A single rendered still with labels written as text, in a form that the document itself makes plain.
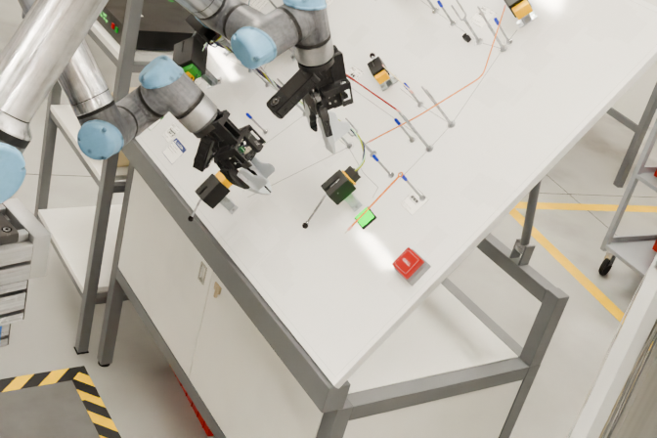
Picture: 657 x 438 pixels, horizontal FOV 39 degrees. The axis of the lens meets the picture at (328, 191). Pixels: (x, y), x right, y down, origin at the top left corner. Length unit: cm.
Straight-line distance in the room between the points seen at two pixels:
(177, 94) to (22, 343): 164
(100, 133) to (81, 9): 37
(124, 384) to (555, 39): 181
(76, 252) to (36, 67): 194
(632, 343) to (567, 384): 229
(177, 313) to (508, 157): 107
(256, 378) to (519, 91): 90
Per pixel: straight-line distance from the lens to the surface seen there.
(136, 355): 325
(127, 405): 306
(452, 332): 230
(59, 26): 139
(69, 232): 340
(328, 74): 181
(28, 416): 299
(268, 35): 165
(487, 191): 191
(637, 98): 588
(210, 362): 242
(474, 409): 226
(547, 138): 193
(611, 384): 157
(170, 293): 259
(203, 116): 180
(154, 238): 266
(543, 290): 222
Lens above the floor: 200
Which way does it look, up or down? 26 degrees down
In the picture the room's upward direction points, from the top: 15 degrees clockwise
